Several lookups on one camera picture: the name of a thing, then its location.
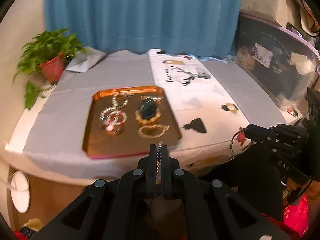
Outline silver chain bracelet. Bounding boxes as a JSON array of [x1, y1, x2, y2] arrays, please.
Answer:
[[155, 140, 164, 177]]

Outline small pearl bead bracelet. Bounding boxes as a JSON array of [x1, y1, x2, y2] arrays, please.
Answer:
[[138, 123, 170, 140]]

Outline pink white bead bracelets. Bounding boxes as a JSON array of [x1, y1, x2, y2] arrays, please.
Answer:
[[99, 106, 128, 137]]

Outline large amber bead bracelet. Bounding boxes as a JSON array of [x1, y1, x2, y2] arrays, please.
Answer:
[[134, 108, 162, 126]]

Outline dark bead bracelet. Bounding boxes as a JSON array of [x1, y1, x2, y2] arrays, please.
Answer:
[[112, 92, 129, 110]]

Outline white printed table runner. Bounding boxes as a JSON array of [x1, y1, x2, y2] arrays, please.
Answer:
[[148, 49, 251, 171]]

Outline dark storage box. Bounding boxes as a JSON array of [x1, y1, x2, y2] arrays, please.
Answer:
[[235, 15, 319, 111]]

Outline orange metal tray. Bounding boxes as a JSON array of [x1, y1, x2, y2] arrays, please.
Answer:
[[82, 86, 182, 159]]

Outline grey tablecloth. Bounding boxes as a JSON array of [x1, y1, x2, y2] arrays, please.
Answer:
[[5, 51, 293, 179]]

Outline white round lamp base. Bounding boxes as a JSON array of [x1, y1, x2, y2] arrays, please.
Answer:
[[10, 171, 30, 213]]

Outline blue curtain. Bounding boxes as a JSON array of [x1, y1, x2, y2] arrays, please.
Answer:
[[44, 0, 241, 58]]

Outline beige fabric storage box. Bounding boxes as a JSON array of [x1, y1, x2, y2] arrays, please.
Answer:
[[240, 0, 300, 28]]

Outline red plant pot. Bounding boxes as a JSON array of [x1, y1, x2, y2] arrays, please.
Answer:
[[39, 54, 65, 84]]

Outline green potted plant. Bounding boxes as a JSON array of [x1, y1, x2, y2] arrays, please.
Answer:
[[12, 28, 87, 110]]

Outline white cable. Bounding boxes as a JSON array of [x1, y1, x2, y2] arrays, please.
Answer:
[[0, 177, 28, 193]]

